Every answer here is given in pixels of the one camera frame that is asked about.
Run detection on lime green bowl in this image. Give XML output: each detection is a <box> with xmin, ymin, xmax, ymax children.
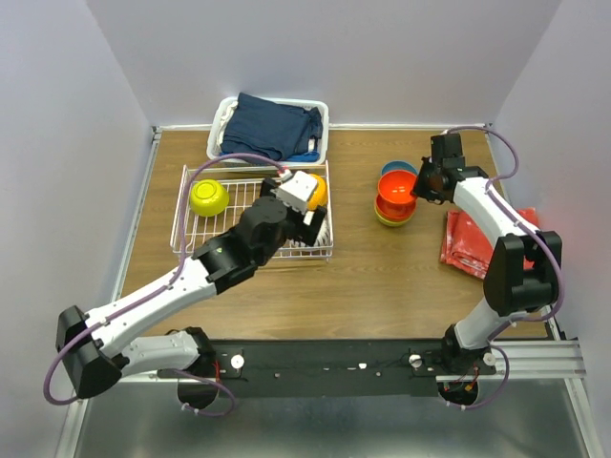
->
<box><xmin>374</xmin><ymin>207</ymin><xmax>413</xmax><ymax>227</ymax></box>

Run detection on yellow orange bowl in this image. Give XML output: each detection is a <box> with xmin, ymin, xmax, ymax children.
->
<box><xmin>307</xmin><ymin>174</ymin><xmax>328</xmax><ymax>211</ymax></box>

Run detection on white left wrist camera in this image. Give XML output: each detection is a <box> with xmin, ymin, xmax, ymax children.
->
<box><xmin>275</xmin><ymin>170</ymin><xmax>318</xmax><ymax>215</ymax></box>

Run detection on red plastic bag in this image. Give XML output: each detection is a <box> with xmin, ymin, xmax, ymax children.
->
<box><xmin>439</xmin><ymin>206</ymin><xmax>540</xmax><ymax>281</ymax></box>

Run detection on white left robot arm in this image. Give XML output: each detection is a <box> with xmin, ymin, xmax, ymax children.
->
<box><xmin>54</xmin><ymin>171</ymin><xmax>327</xmax><ymax>399</ymax></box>

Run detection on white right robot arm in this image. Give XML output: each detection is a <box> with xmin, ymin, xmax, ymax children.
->
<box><xmin>412</xmin><ymin>127</ymin><xmax>565</xmax><ymax>374</ymax></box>

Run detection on white wire dish rack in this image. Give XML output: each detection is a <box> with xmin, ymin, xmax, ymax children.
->
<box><xmin>170</xmin><ymin>161</ymin><xmax>334</xmax><ymax>260</ymax></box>

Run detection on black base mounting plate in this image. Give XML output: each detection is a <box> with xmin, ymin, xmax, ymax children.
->
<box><xmin>157</xmin><ymin>338</ymin><xmax>502</xmax><ymax>400</ymax></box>

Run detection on blue bowl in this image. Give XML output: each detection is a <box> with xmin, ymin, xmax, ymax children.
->
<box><xmin>380</xmin><ymin>160</ymin><xmax>418</xmax><ymax>176</ymax></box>

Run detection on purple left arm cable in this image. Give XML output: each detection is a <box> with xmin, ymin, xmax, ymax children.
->
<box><xmin>43</xmin><ymin>153</ymin><xmax>295</xmax><ymax>418</ymax></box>

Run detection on dark blue folded cloth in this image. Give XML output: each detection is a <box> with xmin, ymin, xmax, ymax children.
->
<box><xmin>220</xmin><ymin>93</ymin><xmax>324</xmax><ymax>162</ymax></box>

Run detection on aluminium frame rail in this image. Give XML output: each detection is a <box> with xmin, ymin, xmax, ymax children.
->
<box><xmin>75</xmin><ymin>341</ymin><xmax>586</xmax><ymax>383</ymax></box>

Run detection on white black striped bowl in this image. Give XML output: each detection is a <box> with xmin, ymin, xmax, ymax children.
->
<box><xmin>315</xmin><ymin>219</ymin><xmax>330</xmax><ymax>247</ymax></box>

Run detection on white plastic basket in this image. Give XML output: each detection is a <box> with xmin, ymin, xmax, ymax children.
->
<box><xmin>206</xmin><ymin>93</ymin><xmax>329</xmax><ymax>165</ymax></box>

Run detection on red orange bowl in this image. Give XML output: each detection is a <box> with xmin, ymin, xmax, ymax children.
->
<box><xmin>374</xmin><ymin>195</ymin><xmax>416</xmax><ymax>218</ymax></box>
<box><xmin>377</xmin><ymin>170</ymin><xmax>417</xmax><ymax>205</ymax></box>

